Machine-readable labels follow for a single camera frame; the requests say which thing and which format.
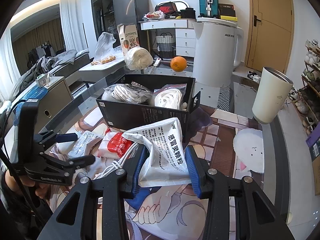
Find white cable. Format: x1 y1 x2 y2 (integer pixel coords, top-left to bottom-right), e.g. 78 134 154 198
94 142 139 180

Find red white balloon glue bag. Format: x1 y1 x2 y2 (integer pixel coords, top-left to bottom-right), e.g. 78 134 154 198
97 128 133 159

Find white medicine granule bag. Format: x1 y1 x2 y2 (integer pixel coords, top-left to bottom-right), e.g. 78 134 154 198
123 118 190 187

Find left hand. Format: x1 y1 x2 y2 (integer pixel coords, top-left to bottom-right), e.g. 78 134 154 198
5 170 50 199

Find beige low cabinet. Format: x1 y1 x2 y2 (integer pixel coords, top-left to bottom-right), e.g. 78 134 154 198
35 76 73 133

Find grey white side table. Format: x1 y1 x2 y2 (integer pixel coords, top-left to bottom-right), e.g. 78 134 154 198
78 57 125 83

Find grey sofa with clothes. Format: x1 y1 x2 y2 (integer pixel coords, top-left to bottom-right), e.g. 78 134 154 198
9 49 90 101

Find black cardboard box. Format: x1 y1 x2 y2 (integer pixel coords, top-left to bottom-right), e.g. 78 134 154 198
96 74 201 142

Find open brown cardboard box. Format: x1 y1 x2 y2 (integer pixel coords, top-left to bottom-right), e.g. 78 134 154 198
309 142 320 196

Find anime print table mat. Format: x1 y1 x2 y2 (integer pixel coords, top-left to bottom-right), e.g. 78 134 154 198
49 107 264 239

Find bagged grey striped cloth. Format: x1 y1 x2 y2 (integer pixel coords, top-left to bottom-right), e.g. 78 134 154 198
101 81 153 104

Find clear plastic bag with fruit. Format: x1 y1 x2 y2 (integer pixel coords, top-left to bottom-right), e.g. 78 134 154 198
91 32 116 66

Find purple yoga mat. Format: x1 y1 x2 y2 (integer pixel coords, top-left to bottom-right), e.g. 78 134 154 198
306 126 320 147

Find white yarn ball bag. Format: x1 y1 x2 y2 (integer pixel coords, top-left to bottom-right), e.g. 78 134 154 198
124 47 153 70

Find orange fruit carton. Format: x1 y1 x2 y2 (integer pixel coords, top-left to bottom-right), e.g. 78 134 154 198
117 24 140 55

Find bamboo shoe rack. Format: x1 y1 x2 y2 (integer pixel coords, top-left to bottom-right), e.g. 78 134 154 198
289 39 319 135

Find cream tumbler cup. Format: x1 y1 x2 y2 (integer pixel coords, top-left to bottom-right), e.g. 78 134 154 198
252 67 293 124

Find orange fruit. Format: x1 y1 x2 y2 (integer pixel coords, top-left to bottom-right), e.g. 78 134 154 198
170 56 187 72

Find woven laundry basket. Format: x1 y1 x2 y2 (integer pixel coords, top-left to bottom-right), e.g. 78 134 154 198
156 33 176 59

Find black glass cabinet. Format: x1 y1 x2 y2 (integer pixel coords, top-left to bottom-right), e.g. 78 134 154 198
91 0 120 48

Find dark grey fridge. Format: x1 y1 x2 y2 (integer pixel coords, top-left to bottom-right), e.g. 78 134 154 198
113 0 149 49

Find white drawer desk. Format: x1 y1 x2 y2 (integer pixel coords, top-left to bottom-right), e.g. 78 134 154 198
140 18 196 58

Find wooden door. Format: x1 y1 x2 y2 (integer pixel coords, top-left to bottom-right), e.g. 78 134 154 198
245 0 294 73

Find teal suitcase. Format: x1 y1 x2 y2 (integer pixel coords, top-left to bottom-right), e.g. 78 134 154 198
199 0 219 18

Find black yellow stacked boxes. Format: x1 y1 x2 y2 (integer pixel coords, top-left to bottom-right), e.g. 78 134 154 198
219 3 238 22

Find bagged white rope coil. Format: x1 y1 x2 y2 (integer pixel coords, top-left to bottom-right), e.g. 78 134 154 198
151 83 188 111

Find white handled knife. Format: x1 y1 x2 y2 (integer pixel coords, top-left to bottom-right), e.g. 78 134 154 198
149 58 162 74

